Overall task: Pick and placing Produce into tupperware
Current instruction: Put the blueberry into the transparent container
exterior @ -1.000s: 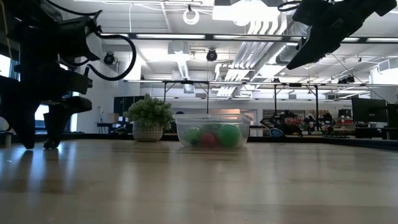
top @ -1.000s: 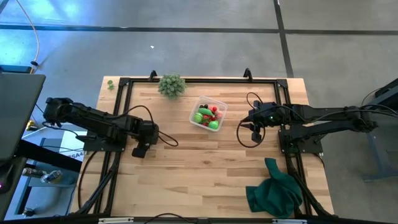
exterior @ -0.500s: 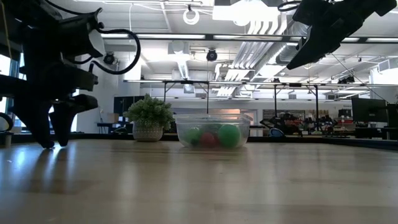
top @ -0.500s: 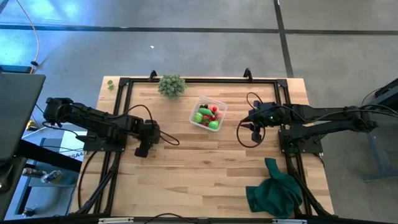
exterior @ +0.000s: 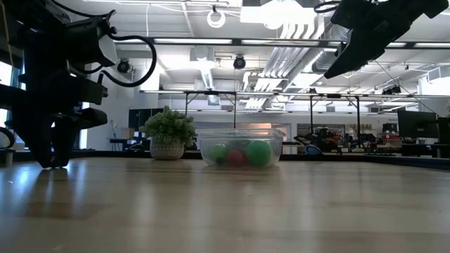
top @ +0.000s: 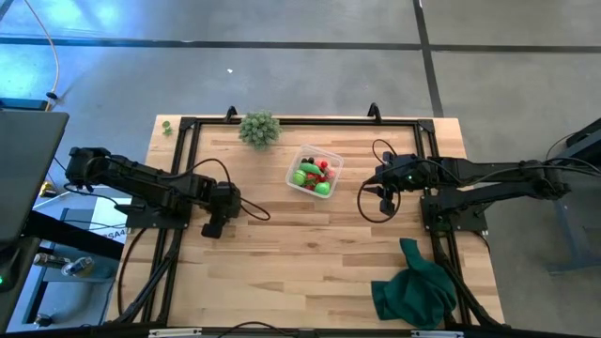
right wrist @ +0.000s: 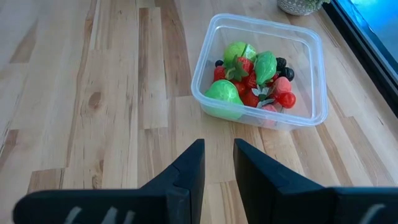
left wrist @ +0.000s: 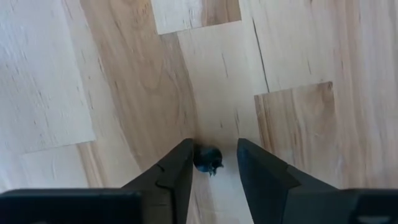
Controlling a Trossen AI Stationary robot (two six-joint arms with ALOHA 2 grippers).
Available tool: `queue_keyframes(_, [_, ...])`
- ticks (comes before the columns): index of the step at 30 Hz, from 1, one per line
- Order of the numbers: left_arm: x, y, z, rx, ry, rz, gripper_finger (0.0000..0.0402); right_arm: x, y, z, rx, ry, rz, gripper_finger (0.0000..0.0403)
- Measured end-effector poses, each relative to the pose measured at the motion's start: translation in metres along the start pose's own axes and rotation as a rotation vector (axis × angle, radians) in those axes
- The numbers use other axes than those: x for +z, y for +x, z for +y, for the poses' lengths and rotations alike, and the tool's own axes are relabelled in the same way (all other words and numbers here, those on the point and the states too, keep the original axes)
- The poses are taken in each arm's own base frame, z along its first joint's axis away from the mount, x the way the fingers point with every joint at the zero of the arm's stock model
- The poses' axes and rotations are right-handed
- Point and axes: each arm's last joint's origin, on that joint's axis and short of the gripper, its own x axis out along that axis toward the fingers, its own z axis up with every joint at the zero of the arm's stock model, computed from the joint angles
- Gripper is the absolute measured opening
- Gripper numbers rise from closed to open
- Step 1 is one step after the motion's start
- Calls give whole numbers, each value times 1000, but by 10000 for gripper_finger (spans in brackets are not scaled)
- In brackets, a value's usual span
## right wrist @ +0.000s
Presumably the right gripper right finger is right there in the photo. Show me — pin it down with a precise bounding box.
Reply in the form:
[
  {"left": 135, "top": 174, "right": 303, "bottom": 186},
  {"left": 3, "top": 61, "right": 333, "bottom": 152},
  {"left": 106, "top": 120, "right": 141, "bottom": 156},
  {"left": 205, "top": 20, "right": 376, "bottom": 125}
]
[{"left": 233, "top": 139, "right": 332, "bottom": 224}]

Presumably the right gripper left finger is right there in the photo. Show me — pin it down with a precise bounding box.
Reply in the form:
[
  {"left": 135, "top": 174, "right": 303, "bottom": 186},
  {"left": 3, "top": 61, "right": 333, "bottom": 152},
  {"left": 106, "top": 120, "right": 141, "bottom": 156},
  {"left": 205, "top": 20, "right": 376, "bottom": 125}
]
[{"left": 139, "top": 139, "right": 206, "bottom": 224}]

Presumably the pink toy peach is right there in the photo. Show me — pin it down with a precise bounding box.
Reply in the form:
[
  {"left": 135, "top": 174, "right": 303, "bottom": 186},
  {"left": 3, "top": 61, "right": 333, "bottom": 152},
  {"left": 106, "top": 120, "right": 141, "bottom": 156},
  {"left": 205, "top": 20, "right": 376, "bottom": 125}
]
[
  {"left": 260, "top": 103, "right": 279, "bottom": 125},
  {"left": 272, "top": 76, "right": 292, "bottom": 95}
]

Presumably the red toy cherry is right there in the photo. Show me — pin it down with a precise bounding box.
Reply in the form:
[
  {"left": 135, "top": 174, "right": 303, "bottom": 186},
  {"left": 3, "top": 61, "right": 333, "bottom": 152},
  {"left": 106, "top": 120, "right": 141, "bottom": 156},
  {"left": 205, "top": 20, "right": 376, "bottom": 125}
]
[{"left": 275, "top": 91, "right": 297, "bottom": 110}]

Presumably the black toy blackberry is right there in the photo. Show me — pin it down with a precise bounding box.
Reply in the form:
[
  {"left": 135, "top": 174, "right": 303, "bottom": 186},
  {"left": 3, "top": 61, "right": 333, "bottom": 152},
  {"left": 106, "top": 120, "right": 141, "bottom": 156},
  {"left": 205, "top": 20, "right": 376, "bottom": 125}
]
[
  {"left": 275, "top": 57, "right": 287, "bottom": 73},
  {"left": 281, "top": 67, "right": 295, "bottom": 82}
]

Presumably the green toy pepper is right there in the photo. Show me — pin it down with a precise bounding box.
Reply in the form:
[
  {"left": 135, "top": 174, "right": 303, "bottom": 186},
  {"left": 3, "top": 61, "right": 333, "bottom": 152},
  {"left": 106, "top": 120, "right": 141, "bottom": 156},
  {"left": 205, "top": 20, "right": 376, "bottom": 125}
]
[{"left": 254, "top": 50, "right": 278, "bottom": 86}]

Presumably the large green toy vegetable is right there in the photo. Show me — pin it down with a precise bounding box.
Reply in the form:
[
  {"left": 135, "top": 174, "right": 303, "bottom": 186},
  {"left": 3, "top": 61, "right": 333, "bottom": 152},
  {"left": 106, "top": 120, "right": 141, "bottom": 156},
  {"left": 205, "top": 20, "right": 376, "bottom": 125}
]
[{"left": 223, "top": 41, "right": 257, "bottom": 65}]

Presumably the clear plastic tupperware container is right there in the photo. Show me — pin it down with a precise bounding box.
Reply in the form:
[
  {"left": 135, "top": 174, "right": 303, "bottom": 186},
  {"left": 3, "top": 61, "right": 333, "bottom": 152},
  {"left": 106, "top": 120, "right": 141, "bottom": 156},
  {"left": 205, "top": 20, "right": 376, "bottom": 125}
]
[{"left": 190, "top": 12, "right": 329, "bottom": 131}]

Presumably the green plant in white pot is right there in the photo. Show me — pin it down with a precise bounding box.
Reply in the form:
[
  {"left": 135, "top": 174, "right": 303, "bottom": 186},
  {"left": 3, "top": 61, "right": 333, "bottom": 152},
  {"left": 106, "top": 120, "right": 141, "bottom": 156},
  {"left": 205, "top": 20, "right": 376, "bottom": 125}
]
[{"left": 276, "top": 0, "right": 331, "bottom": 16}]

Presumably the black aluminium table frame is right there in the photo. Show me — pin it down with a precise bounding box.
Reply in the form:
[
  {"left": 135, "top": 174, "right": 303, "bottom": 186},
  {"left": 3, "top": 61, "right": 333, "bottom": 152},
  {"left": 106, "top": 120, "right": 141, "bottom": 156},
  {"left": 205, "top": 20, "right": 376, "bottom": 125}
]
[{"left": 322, "top": 0, "right": 398, "bottom": 118}]

